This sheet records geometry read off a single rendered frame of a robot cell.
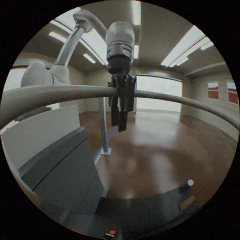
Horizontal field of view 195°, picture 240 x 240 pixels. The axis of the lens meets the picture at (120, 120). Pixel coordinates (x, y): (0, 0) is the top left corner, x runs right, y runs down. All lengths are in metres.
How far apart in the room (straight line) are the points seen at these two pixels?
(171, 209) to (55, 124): 1.19
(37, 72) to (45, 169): 0.37
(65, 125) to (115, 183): 0.89
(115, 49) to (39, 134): 0.35
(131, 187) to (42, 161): 0.91
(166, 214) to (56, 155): 1.04
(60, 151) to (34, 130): 0.12
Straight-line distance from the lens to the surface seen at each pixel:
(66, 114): 0.35
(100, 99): 1.05
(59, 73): 0.51
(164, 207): 1.02
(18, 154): 0.30
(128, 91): 0.18
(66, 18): 3.54
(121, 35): 0.27
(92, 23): 0.54
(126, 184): 1.02
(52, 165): 0.30
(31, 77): 0.40
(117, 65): 0.22
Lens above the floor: 0.93
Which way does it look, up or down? 16 degrees down
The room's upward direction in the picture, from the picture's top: straight up
